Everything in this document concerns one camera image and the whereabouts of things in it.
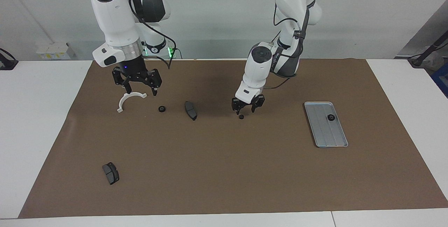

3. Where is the silver ribbed metal tray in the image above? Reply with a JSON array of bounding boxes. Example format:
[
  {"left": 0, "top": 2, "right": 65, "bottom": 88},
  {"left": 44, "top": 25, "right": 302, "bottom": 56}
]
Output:
[{"left": 304, "top": 102, "right": 349, "bottom": 148}]

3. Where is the dark grey brake pad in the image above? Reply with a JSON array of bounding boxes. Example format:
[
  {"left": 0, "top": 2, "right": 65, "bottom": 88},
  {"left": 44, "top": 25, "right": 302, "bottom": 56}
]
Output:
[
  {"left": 102, "top": 162, "right": 120, "bottom": 185},
  {"left": 184, "top": 101, "right": 197, "bottom": 121}
]

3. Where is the brown table mat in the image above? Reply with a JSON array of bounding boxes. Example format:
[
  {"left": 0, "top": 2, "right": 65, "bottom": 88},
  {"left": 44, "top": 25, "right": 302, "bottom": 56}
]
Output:
[{"left": 18, "top": 58, "right": 448, "bottom": 219}]

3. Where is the black pole stand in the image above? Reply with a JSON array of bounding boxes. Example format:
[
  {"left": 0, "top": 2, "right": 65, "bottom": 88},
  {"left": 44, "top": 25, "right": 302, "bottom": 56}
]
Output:
[{"left": 408, "top": 31, "right": 448, "bottom": 68}]

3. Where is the blue plastic crate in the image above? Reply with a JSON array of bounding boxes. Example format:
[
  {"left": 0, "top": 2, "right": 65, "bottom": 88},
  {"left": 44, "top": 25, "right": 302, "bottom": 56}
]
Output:
[{"left": 432, "top": 62, "right": 448, "bottom": 98}]

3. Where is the white curved plastic bracket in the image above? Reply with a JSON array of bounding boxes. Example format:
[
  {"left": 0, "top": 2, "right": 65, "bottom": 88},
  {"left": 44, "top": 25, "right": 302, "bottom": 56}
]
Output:
[{"left": 117, "top": 92, "right": 147, "bottom": 113}]

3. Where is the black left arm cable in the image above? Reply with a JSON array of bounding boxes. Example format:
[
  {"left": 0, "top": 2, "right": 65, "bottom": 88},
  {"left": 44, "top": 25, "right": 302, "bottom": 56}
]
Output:
[{"left": 262, "top": 0, "right": 310, "bottom": 90}]

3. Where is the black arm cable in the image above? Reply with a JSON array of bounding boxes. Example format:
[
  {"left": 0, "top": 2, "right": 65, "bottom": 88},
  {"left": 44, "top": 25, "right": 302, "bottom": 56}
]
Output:
[
  {"left": 262, "top": 0, "right": 310, "bottom": 90},
  {"left": 128, "top": 0, "right": 176, "bottom": 70}
]

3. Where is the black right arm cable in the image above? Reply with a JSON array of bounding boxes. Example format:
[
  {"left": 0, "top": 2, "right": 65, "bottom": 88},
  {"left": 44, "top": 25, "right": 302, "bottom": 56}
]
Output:
[{"left": 128, "top": 0, "right": 176, "bottom": 70}]

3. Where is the black desk clamp mount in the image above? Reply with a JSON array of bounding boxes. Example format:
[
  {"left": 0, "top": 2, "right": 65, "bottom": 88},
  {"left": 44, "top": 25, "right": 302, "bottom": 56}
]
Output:
[{"left": 0, "top": 48, "right": 19, "bottom": 70}]

